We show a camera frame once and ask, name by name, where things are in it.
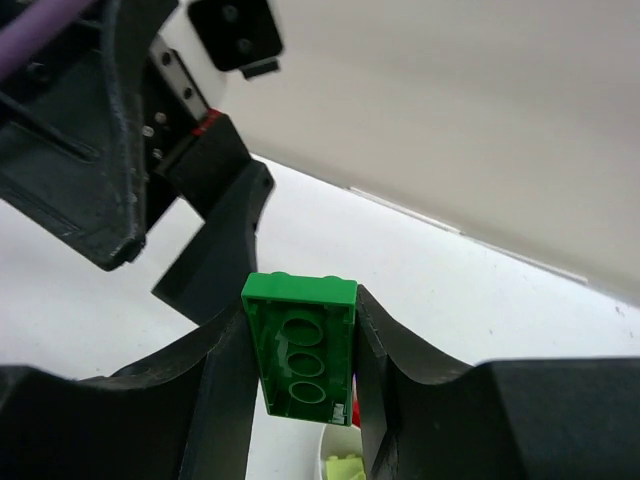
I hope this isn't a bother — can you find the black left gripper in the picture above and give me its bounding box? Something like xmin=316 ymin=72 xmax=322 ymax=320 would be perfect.
xmin=1 ymin=1 xmax=274 ymax=325

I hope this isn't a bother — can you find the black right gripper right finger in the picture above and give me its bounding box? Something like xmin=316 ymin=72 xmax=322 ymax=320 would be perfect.
xmin=355 ymin=288 xmax=639 ymax=479

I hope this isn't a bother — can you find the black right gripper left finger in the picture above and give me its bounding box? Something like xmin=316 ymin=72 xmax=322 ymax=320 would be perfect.
xmin=1 ymin=302 xmax=258 ymax=479

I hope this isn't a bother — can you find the green 2x4 lego brick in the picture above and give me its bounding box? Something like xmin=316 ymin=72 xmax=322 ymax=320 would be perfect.
xmin=241 ymin=272 xmax=358 ymax=426

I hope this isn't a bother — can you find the white round divided container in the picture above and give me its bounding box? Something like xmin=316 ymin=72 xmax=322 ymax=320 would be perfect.
xmin=314 ymin=425 xmax=364 ymax=479

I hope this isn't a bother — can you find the lime green lego brick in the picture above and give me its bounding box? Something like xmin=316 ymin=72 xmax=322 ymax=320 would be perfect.
xmin=324 ymin=454 xmax=366 ymax=480

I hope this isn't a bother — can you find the red large lego brick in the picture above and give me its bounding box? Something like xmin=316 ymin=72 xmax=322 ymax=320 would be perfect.
xmin=352 ymin=375 xmax=361 ymax=428

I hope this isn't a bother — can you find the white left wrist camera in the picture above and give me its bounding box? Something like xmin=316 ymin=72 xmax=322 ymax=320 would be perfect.
xmin=154 ymin=0 xmax=286 ymax=114

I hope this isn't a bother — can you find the white strip at wall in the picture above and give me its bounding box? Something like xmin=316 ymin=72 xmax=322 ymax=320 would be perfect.
xmin=347 ymin=187 xmax=589 ymax=286

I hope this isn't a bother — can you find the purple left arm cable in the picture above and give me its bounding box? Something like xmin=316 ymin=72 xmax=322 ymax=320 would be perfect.
xmin=0 ymin=0 xmax=96 ymax=84

